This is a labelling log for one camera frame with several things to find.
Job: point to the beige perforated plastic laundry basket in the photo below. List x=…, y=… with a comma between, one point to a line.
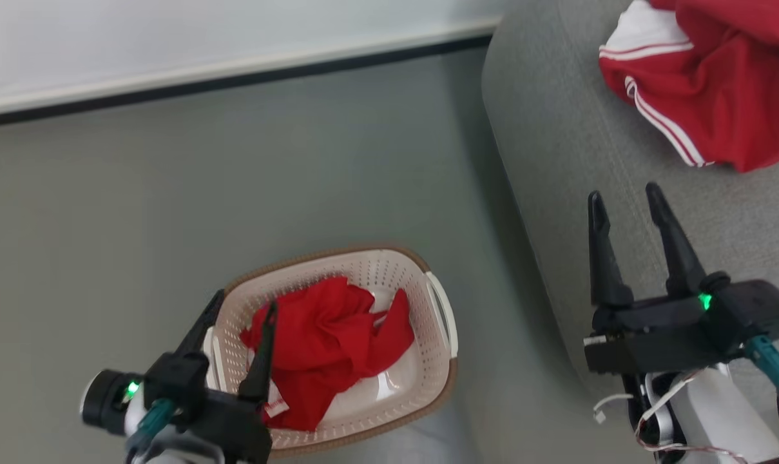
x=389, y=264

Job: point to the grey fabric sofa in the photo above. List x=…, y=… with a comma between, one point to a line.
x=569, y=129

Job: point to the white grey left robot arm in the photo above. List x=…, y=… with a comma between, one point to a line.
x=183, y=452

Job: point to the plain red crumpled garment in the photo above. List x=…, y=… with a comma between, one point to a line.
x=325, y=335

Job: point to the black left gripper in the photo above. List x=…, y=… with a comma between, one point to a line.
x=234, y=425

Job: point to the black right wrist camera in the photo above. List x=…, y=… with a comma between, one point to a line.
x=756, y=312

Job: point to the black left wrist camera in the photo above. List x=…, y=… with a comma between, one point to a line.
x=102, y=399

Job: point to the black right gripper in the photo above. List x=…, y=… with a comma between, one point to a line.
x=653, y=338

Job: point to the white and black baseboard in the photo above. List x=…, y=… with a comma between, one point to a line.
x=234, y=67

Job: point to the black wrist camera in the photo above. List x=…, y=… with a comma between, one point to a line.
x=102, y=399
x=756, y=312

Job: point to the red garment with white stripes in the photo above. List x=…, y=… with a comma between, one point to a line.
x=730, y=84

